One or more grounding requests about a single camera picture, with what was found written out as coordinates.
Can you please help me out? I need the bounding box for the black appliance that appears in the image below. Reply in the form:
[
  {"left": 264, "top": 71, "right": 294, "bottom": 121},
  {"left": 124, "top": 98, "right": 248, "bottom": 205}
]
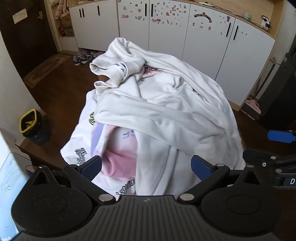
[{"left": 257, "top": 52, "right": 296, "bottom": 124}]

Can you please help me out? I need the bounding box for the pink hanging jacket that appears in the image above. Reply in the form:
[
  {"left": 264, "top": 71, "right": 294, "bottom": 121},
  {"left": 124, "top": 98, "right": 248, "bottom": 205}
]
[{"left": 55, "top": 0, "right": 69, "bottom": 20}]

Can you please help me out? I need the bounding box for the cardboard box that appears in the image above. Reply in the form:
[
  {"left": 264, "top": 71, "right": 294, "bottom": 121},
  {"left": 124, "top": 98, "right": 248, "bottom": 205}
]
[{"left": 60, "top": 13, "right": 75, "bottom": 36}]

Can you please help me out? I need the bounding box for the patterned doormat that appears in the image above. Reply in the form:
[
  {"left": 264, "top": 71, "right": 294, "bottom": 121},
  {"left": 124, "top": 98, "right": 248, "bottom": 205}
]
[{"left": 23, "top": 54, "right": 71, "bottom": 88}]

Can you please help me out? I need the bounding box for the white printed sweatshirt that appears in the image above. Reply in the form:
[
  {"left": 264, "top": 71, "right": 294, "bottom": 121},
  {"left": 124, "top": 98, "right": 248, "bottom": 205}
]
[{"left": 90, "top": 37, "right": 246, "bottom": 196}]

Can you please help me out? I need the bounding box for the white black lettered t-shirt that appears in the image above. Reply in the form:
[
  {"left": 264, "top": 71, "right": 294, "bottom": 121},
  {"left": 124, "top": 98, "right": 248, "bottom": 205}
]
[{"left": 60, "top": 89, "right": 137, "bottom": 195}]

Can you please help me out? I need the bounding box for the pink and white garment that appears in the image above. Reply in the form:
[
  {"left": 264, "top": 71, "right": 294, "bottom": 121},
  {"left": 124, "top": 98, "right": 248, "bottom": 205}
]
[{"left": 91, "top": 123, "right": 141, "bottom": 181}]

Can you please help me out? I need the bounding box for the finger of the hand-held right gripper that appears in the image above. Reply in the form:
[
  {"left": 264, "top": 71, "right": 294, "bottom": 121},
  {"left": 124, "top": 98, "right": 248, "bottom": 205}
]
[
  {"left": 243, "top": 149, "right": 296, "bottom": 173},
  {"left": 268, "top": 130, "right": 296, "bottom": 142}
]

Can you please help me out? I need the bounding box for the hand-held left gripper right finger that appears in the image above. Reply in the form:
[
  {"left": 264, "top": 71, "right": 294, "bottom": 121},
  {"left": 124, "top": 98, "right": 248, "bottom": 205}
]
[{"left": 178, "top": 155, "right": 262, "bottom": 204}]

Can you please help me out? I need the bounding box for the white sticker covered cabinet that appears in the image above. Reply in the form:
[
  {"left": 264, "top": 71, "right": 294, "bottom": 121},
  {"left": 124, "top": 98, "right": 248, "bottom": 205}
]
[{"left": 69, "top": 0, "right": 276, "bottom": 105}]

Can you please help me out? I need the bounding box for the yellow rimmed trash bin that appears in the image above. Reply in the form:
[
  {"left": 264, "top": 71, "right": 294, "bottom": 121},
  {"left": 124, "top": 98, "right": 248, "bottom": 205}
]
[{"left": 19, "top": 109, "right": 50, "bottom": 145}]

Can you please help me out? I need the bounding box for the dark wooden door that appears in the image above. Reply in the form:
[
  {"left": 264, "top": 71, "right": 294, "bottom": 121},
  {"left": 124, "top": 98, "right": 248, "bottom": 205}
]
[{"left": 0, "top": 0, "right": 58, "bottom": 80}]

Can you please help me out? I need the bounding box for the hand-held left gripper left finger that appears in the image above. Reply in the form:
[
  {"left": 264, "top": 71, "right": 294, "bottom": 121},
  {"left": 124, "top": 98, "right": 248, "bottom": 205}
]
[{"left": 31, "top": 156, "right": 116, "bottom": 204}]

